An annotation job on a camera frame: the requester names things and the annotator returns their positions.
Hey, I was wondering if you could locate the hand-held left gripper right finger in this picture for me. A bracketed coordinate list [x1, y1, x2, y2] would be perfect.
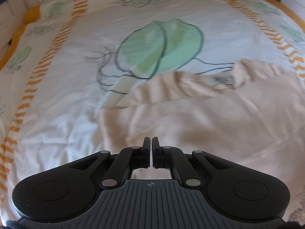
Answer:
[152, 137, 237, 189]

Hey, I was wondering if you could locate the leaf and stripe printed blanket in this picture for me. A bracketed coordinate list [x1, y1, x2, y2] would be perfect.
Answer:
[0, 0, 305, 220]

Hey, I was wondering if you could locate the beige printed sweater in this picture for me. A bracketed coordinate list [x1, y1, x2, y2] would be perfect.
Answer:
[99, 58, 305, 221]

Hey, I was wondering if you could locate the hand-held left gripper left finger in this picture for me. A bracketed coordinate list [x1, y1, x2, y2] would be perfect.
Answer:
[69, 137, 152, 189]

